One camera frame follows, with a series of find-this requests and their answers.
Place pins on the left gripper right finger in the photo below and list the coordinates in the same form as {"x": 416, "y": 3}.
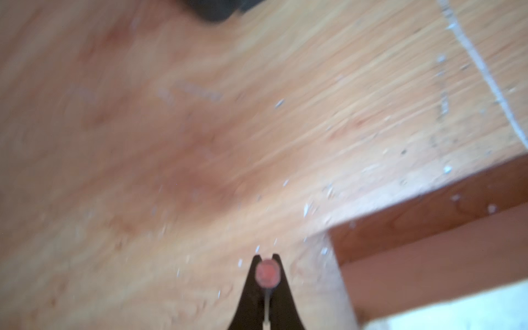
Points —
{"x": 283, "y": 312}

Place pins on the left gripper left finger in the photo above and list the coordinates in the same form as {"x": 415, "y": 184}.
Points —
{"x": 249, "y": 313}

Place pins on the light wooden block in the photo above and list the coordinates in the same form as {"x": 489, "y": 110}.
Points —
{"x": 462, "y": 239}

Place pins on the black plastic tool case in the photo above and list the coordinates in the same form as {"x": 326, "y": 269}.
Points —
{"x": 217, "y": 11}

